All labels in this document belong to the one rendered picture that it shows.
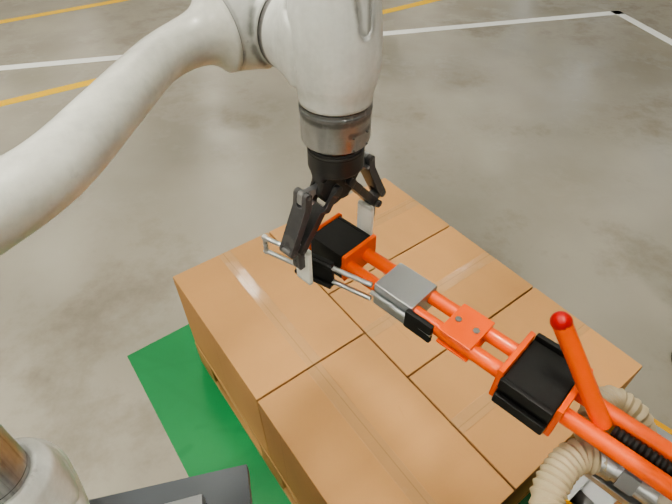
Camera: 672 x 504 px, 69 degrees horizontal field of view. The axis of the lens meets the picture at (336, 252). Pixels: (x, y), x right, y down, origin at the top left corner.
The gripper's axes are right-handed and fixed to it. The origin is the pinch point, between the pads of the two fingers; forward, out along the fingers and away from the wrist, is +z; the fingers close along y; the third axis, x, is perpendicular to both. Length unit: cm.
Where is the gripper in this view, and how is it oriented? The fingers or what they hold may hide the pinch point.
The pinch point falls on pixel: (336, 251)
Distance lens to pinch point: 77.1
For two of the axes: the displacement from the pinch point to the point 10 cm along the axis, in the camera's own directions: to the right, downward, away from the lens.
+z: 0.0, 7.1, 7.0
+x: -7.2, -4.9, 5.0
